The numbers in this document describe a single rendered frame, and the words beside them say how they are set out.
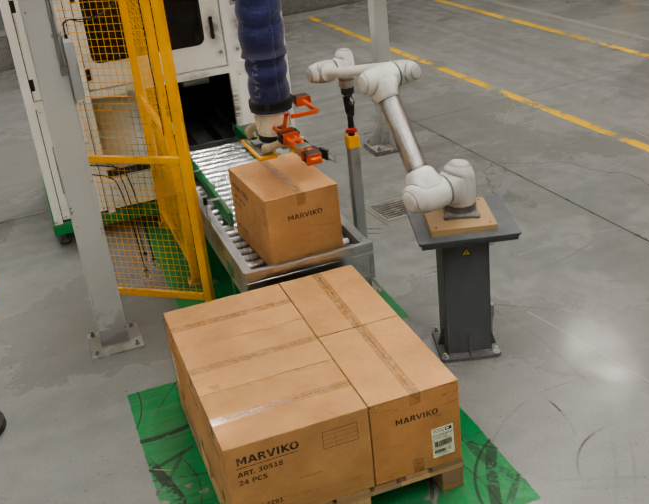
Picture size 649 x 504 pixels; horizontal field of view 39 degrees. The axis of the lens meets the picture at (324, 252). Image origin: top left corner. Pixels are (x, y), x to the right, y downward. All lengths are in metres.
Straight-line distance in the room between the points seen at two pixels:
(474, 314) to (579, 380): 0.61
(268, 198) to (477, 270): 1.12
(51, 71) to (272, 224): 1.35
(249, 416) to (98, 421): 1.35
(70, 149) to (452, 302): 2.14
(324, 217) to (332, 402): 1.32
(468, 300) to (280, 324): 1.04
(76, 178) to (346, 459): 2.21
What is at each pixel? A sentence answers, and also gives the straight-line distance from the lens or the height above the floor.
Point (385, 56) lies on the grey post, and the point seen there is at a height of 0.79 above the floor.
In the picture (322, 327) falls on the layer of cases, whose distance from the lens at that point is 4.25.
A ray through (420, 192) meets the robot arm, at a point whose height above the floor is 0.99.
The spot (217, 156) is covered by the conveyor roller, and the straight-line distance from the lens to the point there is 6.59.
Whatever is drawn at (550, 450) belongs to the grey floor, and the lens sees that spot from 4.34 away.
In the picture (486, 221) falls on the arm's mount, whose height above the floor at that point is 0.78.
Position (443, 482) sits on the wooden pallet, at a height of 0.05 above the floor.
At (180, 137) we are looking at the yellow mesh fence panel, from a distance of 5.16.
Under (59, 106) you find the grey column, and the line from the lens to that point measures 4.97.
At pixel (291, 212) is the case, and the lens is 4.68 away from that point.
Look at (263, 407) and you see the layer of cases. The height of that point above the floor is 0.54.
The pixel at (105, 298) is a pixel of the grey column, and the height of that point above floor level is 0.32.
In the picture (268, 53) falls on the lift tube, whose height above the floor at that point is 1.63.
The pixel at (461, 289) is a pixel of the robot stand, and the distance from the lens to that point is 4.76.
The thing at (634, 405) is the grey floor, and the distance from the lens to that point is 4.65.
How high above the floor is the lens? 2.70
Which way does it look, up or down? 26 degrees down
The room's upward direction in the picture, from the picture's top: 7 degrees counter-clockwise
